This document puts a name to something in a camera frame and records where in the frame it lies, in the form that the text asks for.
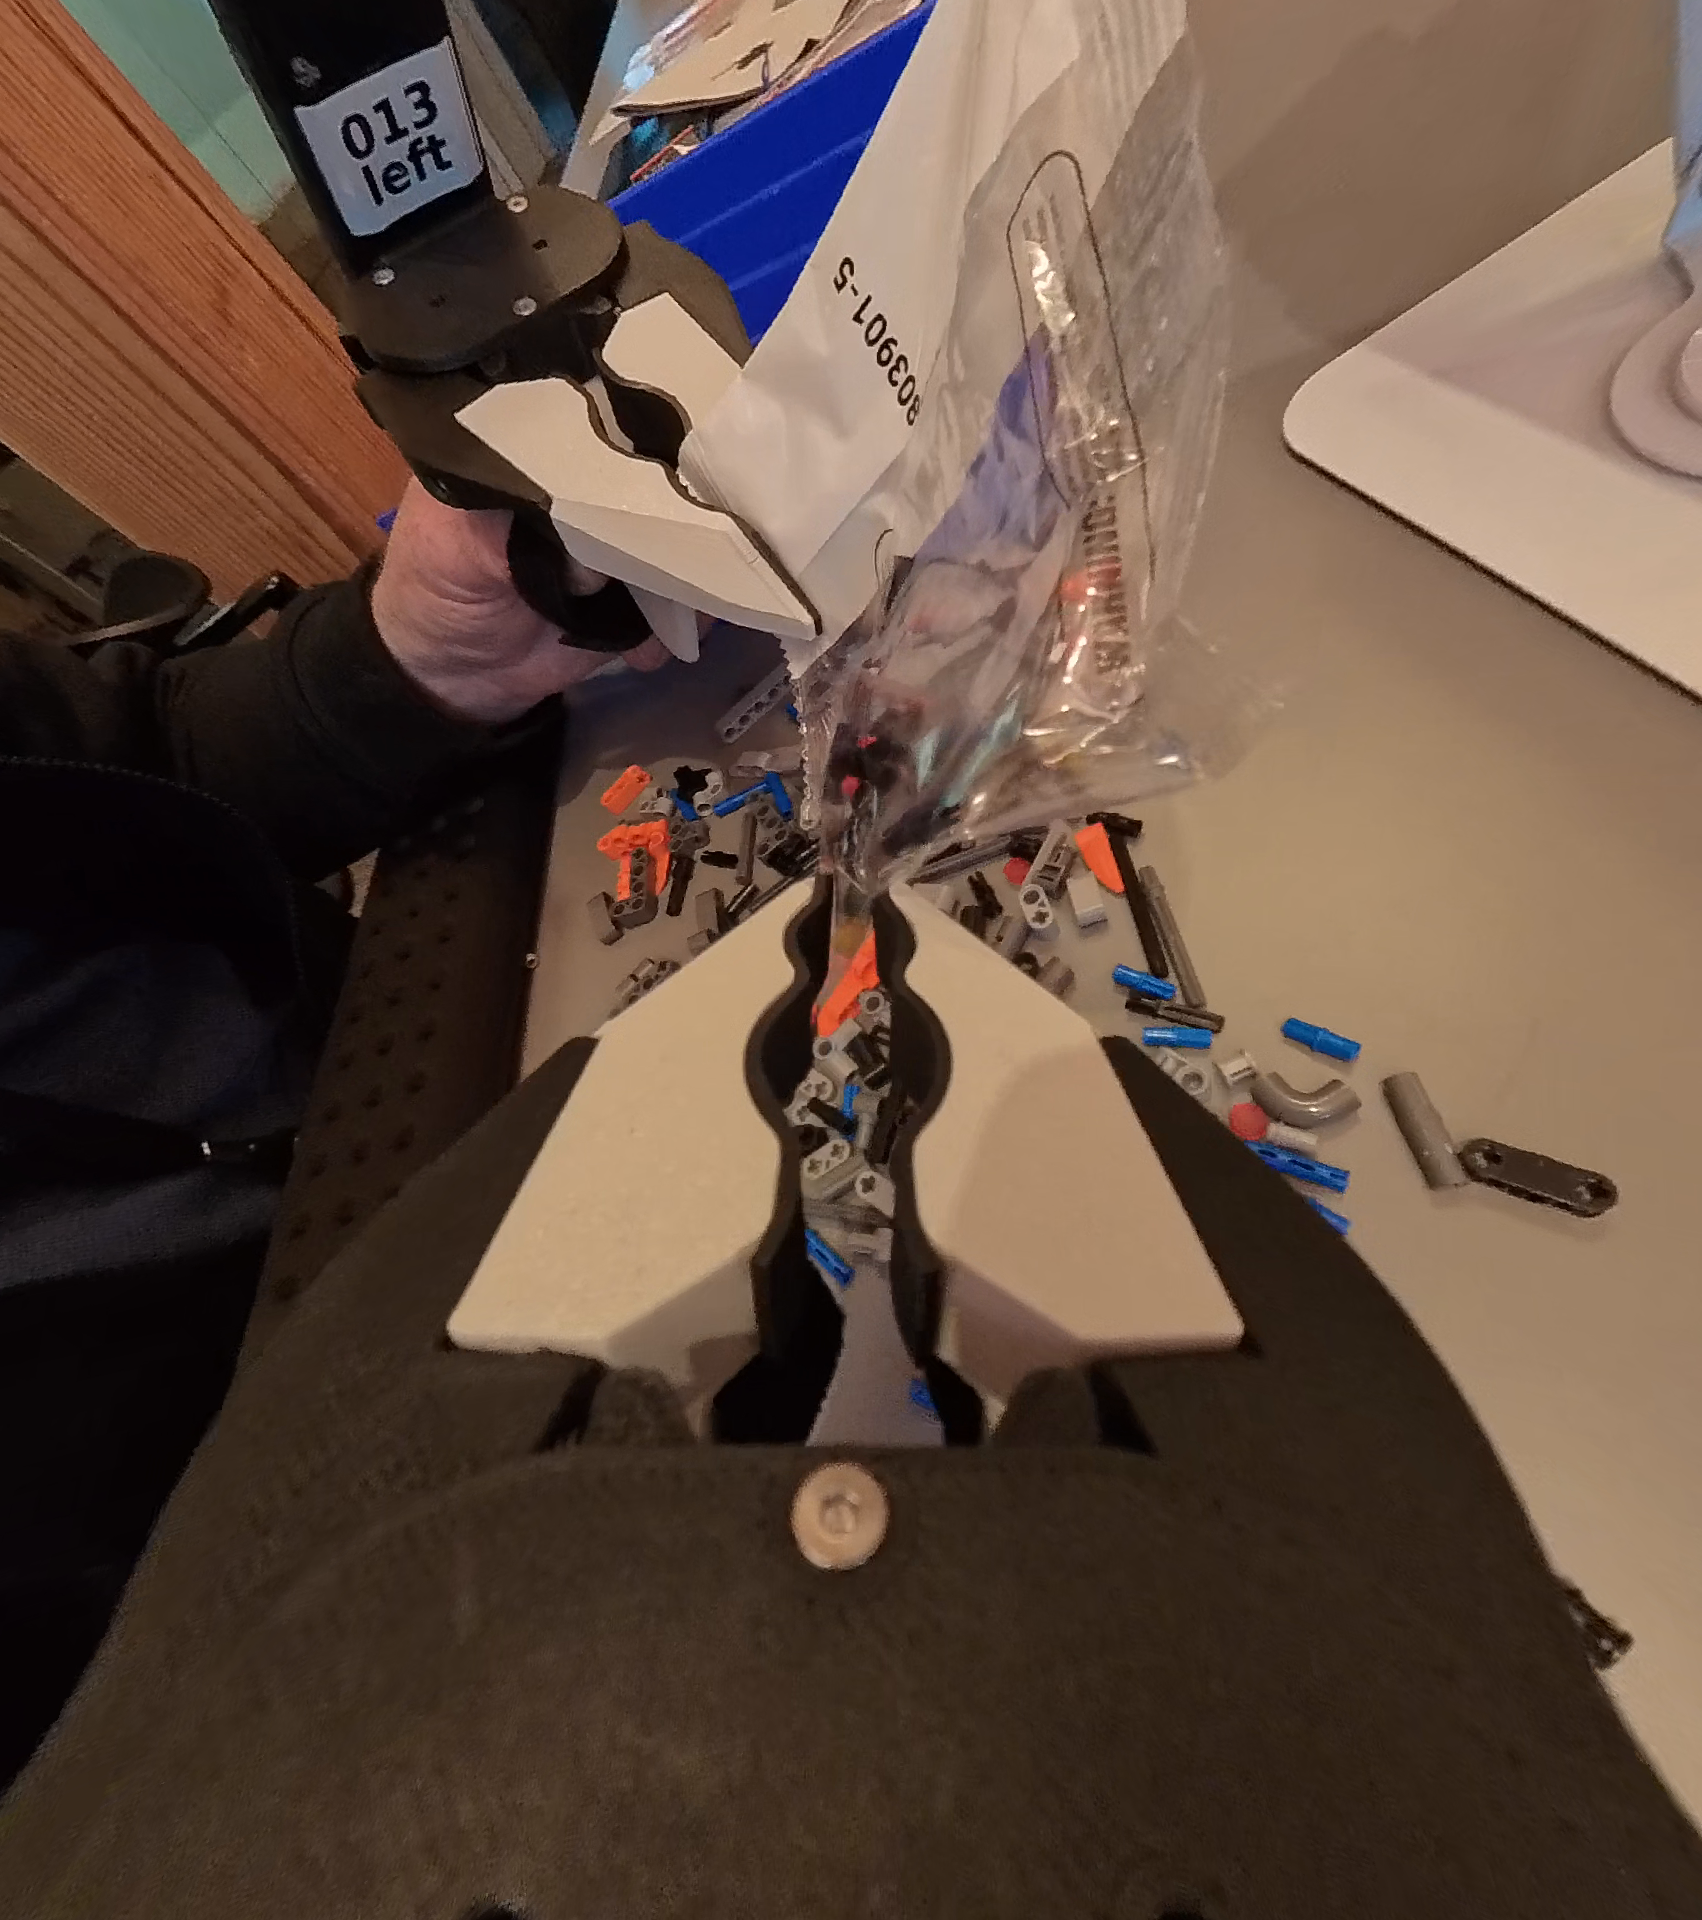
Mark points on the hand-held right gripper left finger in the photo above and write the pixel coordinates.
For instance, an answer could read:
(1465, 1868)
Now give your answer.
(613, 1200)

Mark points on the black studded mat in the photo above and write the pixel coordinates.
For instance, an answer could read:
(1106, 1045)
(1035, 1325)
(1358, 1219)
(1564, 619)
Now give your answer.
(416, 975)

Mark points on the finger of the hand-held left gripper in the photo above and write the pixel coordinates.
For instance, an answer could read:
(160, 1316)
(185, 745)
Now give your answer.
(680, 360)
(597, 483)

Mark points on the blue plastic bin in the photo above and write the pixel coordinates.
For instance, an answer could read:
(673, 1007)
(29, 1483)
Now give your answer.
(744, 195)

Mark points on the person's left hand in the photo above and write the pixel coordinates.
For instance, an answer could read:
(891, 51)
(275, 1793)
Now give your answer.
(468, 617)

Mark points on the wooden pillar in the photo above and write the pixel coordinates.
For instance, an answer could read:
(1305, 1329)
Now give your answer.
(85, 298)

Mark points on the grey desk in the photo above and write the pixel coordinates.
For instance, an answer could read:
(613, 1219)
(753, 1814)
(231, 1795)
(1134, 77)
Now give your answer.
(1465, 930)

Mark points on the black chair armrest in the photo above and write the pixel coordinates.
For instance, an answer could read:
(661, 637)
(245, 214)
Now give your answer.
(154, 594)

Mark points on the black brick connector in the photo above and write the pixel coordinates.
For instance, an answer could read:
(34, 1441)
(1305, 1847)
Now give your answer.
(1542, 1178)

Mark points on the pile of brick parts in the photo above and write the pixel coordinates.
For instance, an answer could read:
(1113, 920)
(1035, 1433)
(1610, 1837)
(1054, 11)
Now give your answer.
(850, 1106)

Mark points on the long light grey holed beam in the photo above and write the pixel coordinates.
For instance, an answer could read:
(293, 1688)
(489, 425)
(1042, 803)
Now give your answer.
(760, 707)

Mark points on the white book stand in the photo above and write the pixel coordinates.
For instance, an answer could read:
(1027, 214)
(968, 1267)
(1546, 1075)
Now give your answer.
(1618, 380)

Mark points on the small bag of brick parts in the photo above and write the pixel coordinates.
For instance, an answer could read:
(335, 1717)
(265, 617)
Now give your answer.
(943, 298)

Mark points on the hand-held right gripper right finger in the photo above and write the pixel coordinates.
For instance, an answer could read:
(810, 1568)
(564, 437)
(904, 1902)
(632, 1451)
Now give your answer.
(1075, 1200)

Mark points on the loose papers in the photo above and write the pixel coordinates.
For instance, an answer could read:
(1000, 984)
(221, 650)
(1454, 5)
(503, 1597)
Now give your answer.
(730, 65)

